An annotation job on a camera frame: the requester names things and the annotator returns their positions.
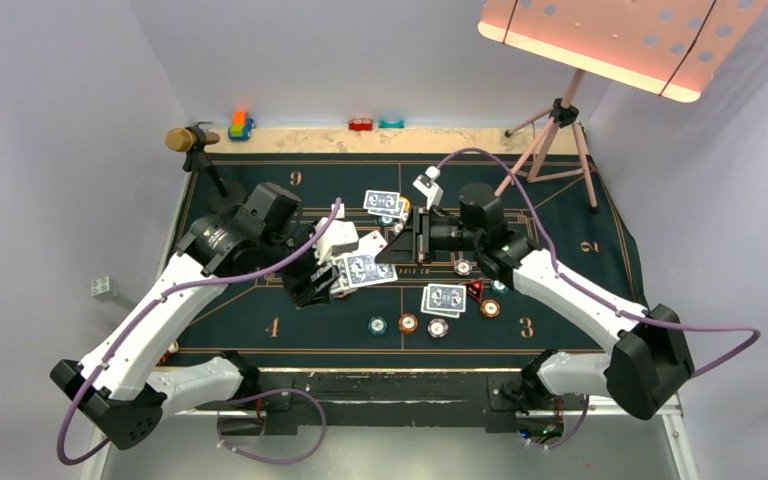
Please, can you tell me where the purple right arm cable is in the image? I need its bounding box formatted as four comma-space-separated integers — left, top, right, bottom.
435, 147, 762, 450

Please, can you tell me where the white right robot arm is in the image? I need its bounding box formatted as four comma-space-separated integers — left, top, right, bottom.
376, 183, 695, 420

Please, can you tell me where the orange green toy block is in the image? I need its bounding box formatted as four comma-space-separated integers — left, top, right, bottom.
227, 110, 255, 141

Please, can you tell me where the teal toy block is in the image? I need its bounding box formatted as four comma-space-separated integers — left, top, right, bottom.
378, 116, 405, 129

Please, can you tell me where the four of diamonds card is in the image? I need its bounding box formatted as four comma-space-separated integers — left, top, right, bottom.
354, 230, 387, 256

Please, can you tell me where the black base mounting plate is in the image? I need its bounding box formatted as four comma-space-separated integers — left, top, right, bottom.
196, 368, 584, 435

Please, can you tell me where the gold microphone on stand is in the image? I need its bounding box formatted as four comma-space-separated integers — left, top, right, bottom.
164, 122, 247, 213

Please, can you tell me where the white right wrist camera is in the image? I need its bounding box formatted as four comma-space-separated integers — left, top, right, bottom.
413, 166, 443, 210

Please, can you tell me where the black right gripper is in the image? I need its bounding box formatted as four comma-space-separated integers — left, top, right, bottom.
377, 204, 483, 264

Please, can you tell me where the grey lego brick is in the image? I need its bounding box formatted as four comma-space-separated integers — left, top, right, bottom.
90, 276, 119, 302

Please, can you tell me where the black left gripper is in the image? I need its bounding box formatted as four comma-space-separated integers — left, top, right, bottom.
258, 218, 340, 306

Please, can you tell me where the card protruding from box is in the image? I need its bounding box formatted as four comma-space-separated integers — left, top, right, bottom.
343, 254, 398, 288

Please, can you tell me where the green blue chip stack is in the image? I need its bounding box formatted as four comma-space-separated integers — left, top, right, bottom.
368, 316, 388, 336

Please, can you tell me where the blue white card deck box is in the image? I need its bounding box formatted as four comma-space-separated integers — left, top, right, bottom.
310, 261, 356, 298

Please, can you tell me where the blue back playing card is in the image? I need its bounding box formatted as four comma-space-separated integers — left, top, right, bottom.
368, 200, 404, 218

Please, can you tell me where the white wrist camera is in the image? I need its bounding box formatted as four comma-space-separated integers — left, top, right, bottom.
314, 205, 359, 265
413, 166, 443, 210

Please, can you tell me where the red toy block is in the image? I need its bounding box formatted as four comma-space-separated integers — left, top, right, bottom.
347, 118, 375, 131

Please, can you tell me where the red black all-in triangle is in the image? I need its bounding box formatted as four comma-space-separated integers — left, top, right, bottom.
465, 278, 485, 303

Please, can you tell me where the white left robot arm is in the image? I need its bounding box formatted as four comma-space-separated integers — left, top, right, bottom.
50, 182, 342, 465

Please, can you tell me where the pink music stand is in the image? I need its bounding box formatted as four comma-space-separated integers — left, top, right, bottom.
477, 0, 768, 207

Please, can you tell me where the dark green poker mat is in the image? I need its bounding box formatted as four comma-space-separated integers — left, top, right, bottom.
172, 153, 645, 369

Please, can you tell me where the pink blue chip stack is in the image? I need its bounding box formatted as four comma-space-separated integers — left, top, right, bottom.
427, 318, 449, 339

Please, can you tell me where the orange red chip stack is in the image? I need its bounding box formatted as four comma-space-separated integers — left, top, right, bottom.
398, 313, 419, 335

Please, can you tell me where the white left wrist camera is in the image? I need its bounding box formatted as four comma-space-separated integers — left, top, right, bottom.
314, 205, 359, 265

